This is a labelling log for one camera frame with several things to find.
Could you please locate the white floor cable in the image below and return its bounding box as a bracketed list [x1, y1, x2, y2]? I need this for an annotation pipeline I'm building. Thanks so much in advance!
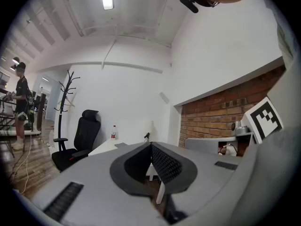
[21, 135, 32, 194]

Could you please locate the black coat rack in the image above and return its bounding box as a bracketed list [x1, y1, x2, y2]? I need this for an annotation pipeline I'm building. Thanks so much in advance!
[54, 70, 81, 150]

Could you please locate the wooden clothes hanger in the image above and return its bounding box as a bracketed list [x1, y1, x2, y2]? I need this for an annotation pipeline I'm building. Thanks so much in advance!
[57, 95, 76, 108]

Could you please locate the black office chair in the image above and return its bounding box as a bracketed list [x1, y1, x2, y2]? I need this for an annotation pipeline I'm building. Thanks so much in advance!
[51, 109, 102, 172]

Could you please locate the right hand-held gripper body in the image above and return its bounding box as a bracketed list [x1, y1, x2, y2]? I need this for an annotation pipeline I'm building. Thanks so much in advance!
[218, 97, 284, 157]

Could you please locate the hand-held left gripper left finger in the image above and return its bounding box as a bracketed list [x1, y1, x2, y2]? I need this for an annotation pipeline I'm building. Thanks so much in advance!
[110, 142, 153, 197]

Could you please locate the white shade brass table lamp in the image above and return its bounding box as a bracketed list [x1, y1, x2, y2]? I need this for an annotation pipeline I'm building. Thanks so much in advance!
[143, 120, 156, 143]

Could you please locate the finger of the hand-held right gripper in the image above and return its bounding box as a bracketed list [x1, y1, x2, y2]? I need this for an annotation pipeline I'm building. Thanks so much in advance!
[185, 137, 236, 154]

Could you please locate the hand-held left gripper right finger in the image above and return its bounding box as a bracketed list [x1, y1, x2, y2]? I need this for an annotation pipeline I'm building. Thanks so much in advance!
[150, 142, 198, 194]

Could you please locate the person's white printed shirt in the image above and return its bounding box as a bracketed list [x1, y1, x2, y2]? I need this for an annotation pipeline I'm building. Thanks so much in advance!
[256, 0, 296, 61]

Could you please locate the black head-mounted camera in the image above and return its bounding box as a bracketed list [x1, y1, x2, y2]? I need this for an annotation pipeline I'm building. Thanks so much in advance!
[178, 0, 199, 14]

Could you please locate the grey gripper-mounted camera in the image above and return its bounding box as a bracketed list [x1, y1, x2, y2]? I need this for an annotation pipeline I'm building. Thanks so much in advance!
[231, 121, 250, 136]

